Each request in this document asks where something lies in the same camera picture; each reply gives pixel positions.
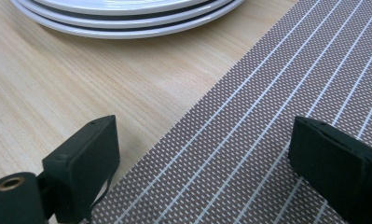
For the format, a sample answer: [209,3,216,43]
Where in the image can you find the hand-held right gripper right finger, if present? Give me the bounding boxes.
[287,115,372,224]

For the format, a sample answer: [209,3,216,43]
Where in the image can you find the white round plate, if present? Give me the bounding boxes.
[31,0,214,17]
[9,0,246,40]
[16,0,235,30]

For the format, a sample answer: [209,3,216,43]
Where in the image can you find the brown striped woven placemat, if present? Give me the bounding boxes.
[87,0,372,224]

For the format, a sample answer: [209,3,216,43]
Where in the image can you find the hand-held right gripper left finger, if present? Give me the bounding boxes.
[41,114,121,224]

